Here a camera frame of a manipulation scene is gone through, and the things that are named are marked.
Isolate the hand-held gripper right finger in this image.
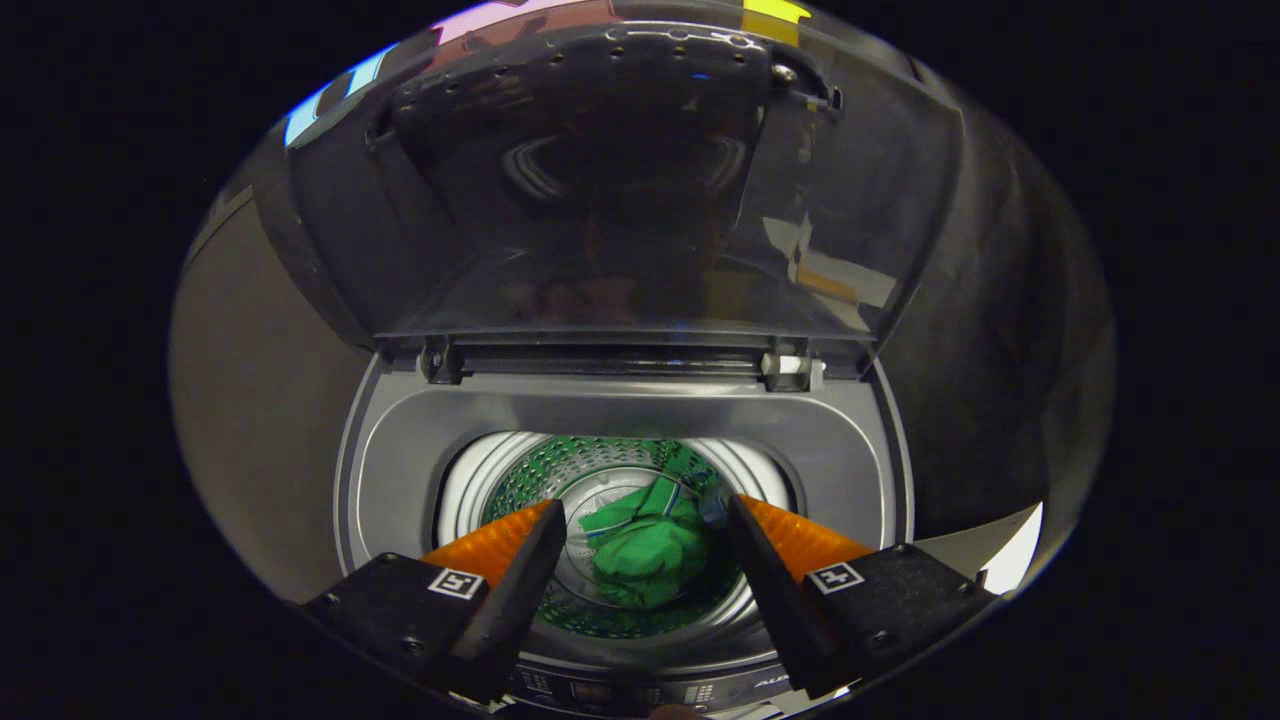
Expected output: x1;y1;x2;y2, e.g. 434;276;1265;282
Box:
726;494;1001;701

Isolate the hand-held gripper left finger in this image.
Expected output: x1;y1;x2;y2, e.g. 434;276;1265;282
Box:
300;498;569;704

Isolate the green polo shirt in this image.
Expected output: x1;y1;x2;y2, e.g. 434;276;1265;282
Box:
578;475;714;612

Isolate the dark washing machine lid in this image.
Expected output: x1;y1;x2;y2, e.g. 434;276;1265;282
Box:
250;18;967;383

